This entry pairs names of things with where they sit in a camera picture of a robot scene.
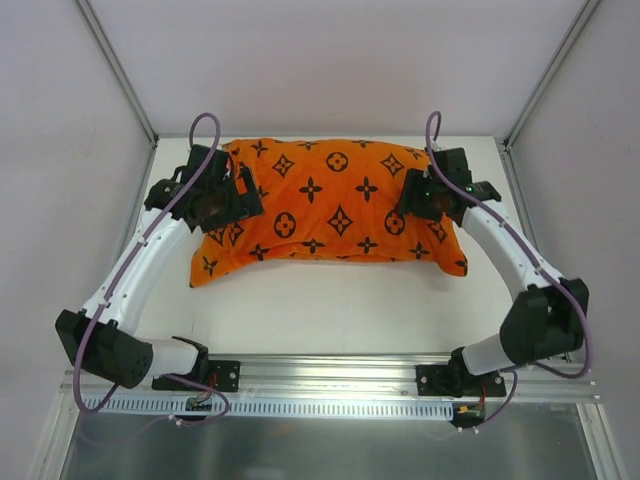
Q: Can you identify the orange patterned pillowcase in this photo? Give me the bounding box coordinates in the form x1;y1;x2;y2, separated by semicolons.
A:
189;138;468;288

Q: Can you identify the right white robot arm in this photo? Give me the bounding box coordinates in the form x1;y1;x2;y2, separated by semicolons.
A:
398;148;592;395

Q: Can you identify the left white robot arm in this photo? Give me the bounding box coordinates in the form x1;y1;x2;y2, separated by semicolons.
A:
55;145;264;390

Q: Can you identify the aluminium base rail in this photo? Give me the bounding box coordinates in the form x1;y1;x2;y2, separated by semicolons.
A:
59;352;599;401

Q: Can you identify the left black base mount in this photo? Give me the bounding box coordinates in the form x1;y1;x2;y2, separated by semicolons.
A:
151;359;241;393

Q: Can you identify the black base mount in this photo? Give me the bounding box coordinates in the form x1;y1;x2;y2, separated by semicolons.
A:
415;364;507;398
151;359;241;393

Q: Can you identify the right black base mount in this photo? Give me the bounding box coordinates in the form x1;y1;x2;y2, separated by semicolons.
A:
415;364;507;398

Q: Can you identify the white slotted cable duct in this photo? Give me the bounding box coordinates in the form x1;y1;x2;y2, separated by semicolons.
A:
102;395;454;422

